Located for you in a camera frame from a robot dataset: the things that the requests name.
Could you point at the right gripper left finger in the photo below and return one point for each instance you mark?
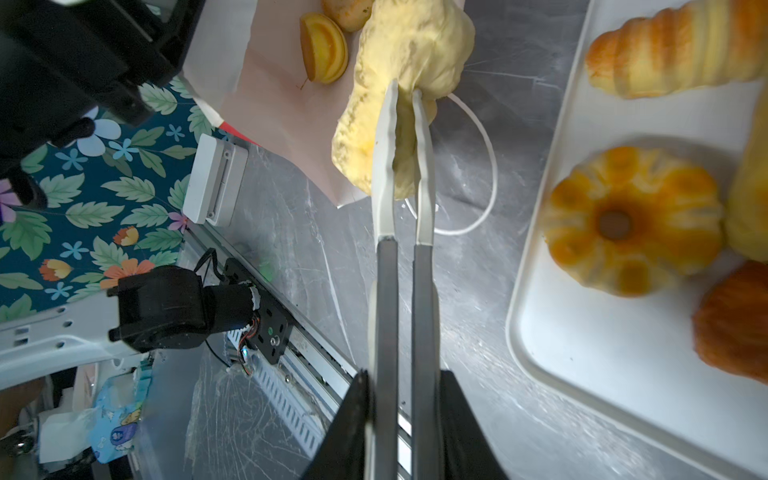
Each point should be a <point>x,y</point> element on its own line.
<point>382,423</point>

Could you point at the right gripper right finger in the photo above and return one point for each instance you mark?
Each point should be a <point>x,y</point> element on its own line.
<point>427,443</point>

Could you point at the pale yellow croissant bread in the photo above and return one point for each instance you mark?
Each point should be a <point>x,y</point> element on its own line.
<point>422,45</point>

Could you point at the round bundt fake bread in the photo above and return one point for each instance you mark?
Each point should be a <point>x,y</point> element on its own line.
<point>632,221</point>

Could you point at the red white paper bag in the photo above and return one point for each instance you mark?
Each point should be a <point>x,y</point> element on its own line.
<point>244,67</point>

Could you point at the brown croissant fake bread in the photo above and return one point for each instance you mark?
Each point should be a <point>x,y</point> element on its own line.
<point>730,325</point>

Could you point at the long yellow fake bread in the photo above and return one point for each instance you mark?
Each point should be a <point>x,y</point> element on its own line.
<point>700,44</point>

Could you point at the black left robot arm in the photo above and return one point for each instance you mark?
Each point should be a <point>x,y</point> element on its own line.
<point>98,134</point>

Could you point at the small orange fake bread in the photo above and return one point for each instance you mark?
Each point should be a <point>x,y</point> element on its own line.
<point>324,48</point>

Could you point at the white box on table edge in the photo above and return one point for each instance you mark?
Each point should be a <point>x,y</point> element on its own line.
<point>215,181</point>

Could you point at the white rectangular tray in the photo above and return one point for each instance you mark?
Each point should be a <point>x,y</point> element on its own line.
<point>632,360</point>

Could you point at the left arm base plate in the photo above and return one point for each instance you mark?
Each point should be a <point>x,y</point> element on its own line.
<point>271,325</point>

